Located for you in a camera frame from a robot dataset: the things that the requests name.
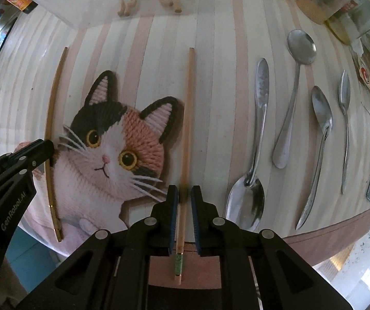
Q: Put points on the packet with red logo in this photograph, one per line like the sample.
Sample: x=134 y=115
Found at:
x=367 y=78

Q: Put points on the medium steel spoon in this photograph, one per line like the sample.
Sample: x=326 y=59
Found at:
x=320 y=126

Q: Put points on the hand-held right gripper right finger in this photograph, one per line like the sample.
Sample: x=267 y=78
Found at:
x=195 y=222

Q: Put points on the wooden chopstick with green band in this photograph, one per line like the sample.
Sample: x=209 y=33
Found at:
x=186 y=119

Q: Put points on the clear glass cup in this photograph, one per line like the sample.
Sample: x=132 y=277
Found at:
x=322 y=1

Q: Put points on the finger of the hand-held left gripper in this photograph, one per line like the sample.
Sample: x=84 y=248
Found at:
x=38 y=150

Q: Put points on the small slim steel spoon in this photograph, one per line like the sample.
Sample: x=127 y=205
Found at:
x=345 y=97

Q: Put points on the striped cat print placemat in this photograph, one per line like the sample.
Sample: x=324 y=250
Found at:
x=223 y=103

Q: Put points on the large steel spoon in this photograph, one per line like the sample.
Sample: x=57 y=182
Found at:
x=252 y=155

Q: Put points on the clear plastic container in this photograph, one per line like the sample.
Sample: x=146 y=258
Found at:
x=91 y=0

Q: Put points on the round-bowl steel spoon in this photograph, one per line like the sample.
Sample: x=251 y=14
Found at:
x=296 y=71

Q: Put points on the wooden chopstick with gold tip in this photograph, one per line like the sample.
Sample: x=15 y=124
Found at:
x=51 y=129

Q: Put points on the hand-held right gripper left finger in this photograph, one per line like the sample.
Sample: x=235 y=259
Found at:
x=172 y=222

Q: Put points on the glass jar with yellow liquid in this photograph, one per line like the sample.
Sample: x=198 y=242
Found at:
x=349 y=22

